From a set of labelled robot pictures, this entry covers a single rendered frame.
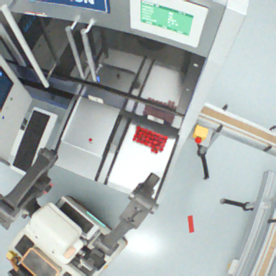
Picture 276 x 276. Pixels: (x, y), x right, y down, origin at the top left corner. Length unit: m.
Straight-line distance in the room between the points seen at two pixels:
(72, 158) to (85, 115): 0.26
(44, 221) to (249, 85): 2.41
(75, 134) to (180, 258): 1.42
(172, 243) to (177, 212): 0.28
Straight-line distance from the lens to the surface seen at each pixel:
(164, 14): 0.87
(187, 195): 2.71
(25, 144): 2.02
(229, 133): 1.89
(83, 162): 1.84
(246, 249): 2.29
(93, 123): 1.89
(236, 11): 0.79
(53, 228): 1.34
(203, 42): 0.95
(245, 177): 2.86
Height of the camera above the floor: 2.67
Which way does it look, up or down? 75 degrees down
